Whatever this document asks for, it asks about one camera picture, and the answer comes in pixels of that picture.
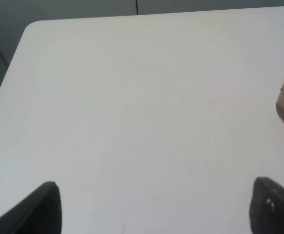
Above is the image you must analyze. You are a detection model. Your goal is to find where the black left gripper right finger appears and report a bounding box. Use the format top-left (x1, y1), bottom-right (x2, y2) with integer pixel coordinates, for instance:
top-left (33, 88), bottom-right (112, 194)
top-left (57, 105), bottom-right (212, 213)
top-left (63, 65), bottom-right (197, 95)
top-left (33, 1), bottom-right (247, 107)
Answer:
top-left (249, 177), bottom-right (284, 234)

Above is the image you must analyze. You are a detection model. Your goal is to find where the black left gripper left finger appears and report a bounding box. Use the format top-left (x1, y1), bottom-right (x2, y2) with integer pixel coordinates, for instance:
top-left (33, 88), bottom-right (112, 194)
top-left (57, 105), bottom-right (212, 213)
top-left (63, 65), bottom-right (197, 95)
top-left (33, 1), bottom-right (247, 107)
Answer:
top-left (0, 181), bottom-right (62, 234)

